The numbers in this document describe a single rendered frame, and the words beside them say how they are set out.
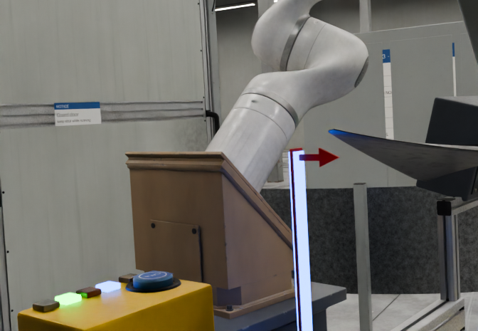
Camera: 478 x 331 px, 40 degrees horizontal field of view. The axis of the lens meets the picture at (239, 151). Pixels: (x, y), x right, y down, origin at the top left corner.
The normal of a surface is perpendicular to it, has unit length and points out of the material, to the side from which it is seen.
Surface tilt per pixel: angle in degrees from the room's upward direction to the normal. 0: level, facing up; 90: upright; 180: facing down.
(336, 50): 57
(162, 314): 90
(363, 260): 90
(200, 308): 90
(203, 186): 90
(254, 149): 73
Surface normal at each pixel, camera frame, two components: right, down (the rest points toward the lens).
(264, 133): 0.40, -0.27
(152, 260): -0.72, 0.07
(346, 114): -0.49, 0.07
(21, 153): 0.78, -0.01
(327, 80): 0.38, 0.63
